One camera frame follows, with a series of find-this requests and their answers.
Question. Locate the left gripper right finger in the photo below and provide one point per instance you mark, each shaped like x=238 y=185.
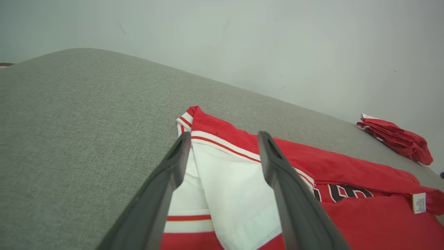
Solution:
x=298 y=208

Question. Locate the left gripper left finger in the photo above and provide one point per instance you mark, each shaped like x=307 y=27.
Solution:
x=156 y=201

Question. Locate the red Bulls 23 jersey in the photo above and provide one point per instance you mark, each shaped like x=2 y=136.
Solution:
x=347 y=163

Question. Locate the red shorts with white stripe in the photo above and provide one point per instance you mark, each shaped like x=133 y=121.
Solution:
x=399 y=139

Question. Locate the grey fabric sofa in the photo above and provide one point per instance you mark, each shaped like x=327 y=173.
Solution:
x=69 y=139

